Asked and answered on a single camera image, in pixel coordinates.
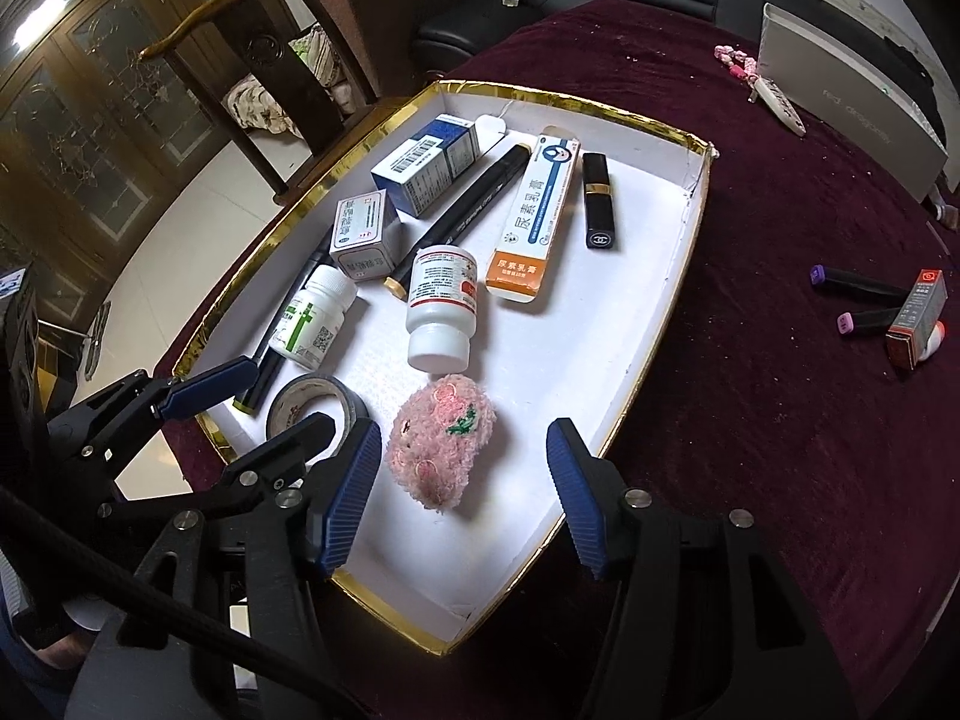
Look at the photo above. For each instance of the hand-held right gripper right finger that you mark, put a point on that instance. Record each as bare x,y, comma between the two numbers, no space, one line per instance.
579,502

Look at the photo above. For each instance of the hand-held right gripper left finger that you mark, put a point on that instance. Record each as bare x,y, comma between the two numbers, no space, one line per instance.
346,510

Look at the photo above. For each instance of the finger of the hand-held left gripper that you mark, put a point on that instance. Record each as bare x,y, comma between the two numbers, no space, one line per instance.
289,444
210,388

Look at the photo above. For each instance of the thin black pen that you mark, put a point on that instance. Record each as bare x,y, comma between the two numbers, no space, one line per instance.
264,391

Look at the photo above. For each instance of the grey tape roll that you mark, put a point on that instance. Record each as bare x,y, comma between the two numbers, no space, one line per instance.
354,409

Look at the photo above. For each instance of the pink plush toy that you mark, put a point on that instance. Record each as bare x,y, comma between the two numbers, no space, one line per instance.
442,442

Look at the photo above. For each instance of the white bottle green label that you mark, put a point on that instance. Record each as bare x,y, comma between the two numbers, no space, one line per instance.
309,322

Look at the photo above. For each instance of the white gold-rimmed tray box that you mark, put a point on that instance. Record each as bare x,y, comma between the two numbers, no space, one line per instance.
585,315

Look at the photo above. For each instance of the small white grey medicine box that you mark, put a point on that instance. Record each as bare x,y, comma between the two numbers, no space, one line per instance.
364,236

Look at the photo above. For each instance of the white bottle red label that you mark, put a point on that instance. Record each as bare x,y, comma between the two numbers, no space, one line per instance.
444,292

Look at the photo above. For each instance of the black marker tan caps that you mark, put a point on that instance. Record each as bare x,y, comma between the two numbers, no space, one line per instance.
465,217

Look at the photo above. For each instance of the black lipstick gold band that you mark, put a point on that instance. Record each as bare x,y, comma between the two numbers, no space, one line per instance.
600,202

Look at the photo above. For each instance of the person's left hand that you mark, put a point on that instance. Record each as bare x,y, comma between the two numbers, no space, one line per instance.
64,646

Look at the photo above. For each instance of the maroon velvet tablecloth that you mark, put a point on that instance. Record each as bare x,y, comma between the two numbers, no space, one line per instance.
750,427

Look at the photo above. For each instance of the orange white ointment box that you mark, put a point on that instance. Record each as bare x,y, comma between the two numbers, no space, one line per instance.
534,225

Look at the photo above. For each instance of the floral cloth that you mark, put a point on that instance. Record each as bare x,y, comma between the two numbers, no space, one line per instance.
259,101

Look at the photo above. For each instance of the blue white medicine box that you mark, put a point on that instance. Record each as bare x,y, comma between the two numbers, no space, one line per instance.
420,172

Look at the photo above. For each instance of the wooden glass-door cabinet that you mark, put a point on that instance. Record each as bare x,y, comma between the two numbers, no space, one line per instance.
90,105

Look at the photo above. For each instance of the black marker purple cap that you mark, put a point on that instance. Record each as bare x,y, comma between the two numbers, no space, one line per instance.
862,283
866,321

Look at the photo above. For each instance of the dark wooden chair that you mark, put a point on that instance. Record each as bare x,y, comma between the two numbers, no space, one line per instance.
225,37

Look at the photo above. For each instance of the red medicine box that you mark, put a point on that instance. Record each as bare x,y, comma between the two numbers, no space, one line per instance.
915,319

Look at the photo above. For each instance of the small white red-tipped bottle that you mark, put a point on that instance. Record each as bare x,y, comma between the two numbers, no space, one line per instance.
936,339

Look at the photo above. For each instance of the silver rectangular box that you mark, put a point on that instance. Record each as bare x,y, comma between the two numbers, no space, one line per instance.
840,105

